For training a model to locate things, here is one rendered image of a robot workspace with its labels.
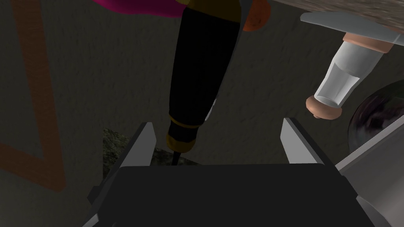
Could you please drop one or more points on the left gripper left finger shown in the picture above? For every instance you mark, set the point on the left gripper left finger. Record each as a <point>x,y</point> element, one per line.
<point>142,148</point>

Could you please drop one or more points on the grey flat blade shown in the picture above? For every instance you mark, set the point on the grey flat blade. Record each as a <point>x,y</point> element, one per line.
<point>347,24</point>

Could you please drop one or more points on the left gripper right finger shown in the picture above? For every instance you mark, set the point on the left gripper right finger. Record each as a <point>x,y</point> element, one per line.
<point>296,148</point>

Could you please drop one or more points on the orange round fruit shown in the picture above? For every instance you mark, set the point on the orange round fruit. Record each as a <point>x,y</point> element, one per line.
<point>258,16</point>

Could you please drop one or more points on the black bottle with yellow bands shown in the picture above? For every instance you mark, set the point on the black bottle with yellow bands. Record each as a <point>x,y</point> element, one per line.
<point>202,72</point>

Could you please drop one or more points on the dark glossy round object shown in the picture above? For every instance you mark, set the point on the dark glossy round object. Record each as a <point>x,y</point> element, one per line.
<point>374,116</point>

